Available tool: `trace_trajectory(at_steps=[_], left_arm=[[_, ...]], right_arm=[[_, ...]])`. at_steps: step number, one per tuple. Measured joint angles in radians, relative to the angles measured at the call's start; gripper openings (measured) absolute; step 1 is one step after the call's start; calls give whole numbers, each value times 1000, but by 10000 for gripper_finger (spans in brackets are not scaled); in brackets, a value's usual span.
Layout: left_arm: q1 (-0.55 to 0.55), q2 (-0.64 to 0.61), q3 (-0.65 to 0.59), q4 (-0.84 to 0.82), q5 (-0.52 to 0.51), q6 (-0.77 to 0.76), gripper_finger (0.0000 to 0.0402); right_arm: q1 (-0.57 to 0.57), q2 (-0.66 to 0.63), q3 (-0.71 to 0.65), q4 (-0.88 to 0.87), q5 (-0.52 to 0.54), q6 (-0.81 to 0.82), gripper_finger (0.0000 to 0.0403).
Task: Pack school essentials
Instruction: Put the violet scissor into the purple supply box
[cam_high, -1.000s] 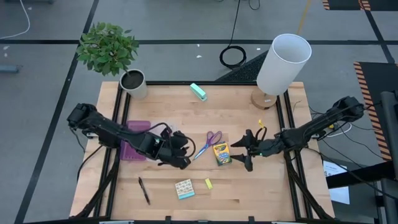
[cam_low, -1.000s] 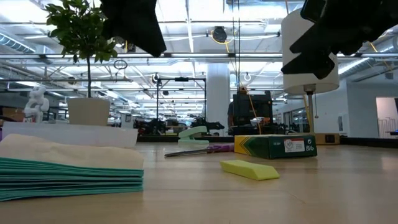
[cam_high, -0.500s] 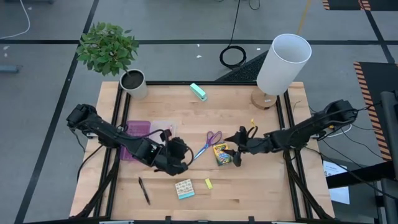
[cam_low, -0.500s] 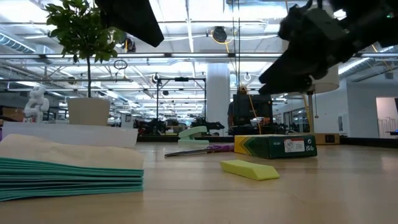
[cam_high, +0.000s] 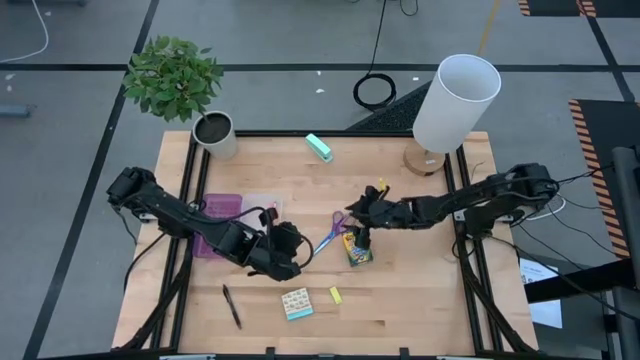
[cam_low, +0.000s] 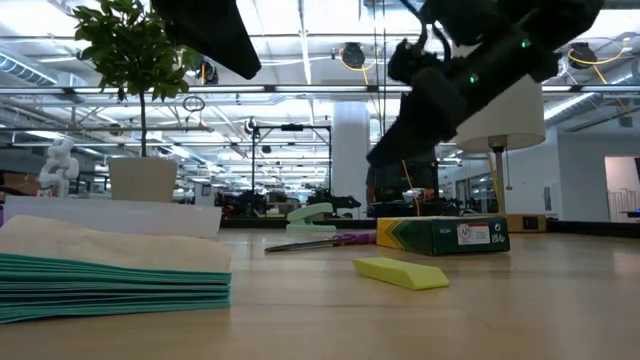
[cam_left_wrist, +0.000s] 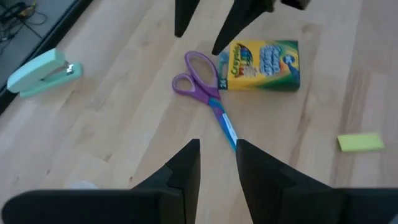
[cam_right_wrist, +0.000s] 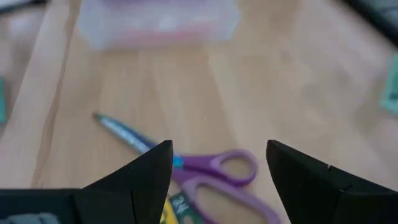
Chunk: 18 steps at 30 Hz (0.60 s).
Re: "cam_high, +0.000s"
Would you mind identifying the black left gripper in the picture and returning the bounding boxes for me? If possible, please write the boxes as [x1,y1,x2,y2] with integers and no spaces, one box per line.
[247,207,307,282]

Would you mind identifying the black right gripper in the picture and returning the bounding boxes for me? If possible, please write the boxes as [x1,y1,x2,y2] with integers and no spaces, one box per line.
[345,185,416,250]

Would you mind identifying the purple handled scissors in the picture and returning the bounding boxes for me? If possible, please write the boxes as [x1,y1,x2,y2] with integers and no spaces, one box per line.
[312,209,351,257]

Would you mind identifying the green yellow crayon box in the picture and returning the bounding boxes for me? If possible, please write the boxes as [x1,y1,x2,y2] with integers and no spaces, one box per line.
[342,229,375,268]

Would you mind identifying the black pen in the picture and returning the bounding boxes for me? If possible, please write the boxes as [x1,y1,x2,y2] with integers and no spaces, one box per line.
[221,283,244,331]

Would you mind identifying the clear plastic pencil box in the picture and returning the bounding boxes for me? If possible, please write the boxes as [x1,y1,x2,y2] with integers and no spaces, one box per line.
[239,193,285,236]

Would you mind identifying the mint green stapler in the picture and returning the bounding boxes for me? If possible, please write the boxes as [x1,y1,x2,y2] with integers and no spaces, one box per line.
[304,132,335,164]

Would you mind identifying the purple and clear tray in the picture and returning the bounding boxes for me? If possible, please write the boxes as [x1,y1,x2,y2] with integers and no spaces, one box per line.
[192,193,245,260]

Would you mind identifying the black ribbed floor mat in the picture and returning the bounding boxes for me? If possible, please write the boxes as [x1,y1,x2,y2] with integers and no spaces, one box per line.
[347,79,434,134]

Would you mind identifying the white lamp with wooden base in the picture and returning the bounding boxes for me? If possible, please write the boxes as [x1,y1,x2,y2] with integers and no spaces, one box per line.
[403,53,503,177]

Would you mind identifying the green plant in white pot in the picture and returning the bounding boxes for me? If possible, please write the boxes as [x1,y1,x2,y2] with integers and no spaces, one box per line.
[122,34,239,161]

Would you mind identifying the white paper sheet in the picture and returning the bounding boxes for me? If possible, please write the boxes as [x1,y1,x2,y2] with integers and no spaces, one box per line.
[519,257,564,330]

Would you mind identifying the black beam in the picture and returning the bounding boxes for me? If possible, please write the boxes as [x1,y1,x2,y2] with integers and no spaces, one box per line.
[524,258,640,305]

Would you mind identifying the black hazard striped floor mat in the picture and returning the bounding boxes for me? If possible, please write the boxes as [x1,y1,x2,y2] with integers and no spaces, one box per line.
[517,0,640,19]
[568,98,640,260]

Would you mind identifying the grey floor foot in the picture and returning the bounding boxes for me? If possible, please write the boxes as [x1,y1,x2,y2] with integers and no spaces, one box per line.
[0,103,37,119]

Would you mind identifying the black aluminium table frame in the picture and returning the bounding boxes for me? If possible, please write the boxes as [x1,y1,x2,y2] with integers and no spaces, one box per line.
[112,129,540,360]

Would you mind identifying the coiled black floor cable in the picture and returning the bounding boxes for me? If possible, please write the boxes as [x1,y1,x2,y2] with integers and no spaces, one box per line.
[352,0,398,112]

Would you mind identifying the grey post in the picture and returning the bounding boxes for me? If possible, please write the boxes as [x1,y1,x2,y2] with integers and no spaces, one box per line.
[612,146,640,360]

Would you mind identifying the white floor cable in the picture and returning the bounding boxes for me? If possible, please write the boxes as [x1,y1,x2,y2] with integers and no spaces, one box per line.
[0,0,50,64]

